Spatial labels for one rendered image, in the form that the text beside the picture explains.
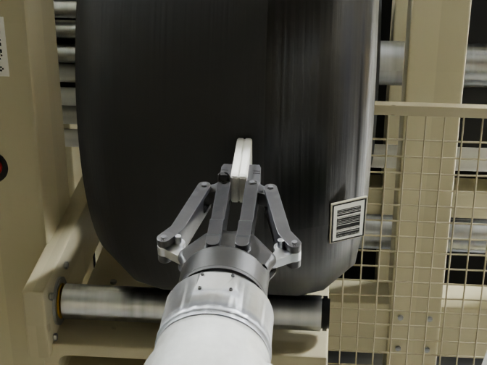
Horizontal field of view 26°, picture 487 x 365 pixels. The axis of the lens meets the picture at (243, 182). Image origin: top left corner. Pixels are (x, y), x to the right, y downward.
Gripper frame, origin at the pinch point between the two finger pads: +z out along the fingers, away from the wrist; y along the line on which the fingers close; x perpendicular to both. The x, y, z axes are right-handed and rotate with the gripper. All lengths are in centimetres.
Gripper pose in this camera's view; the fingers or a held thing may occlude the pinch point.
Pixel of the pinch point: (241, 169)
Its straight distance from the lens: 102.7
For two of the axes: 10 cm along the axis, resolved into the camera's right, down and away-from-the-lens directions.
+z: 0.9, -5.7, 8.2
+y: -10.0, -0.4, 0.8
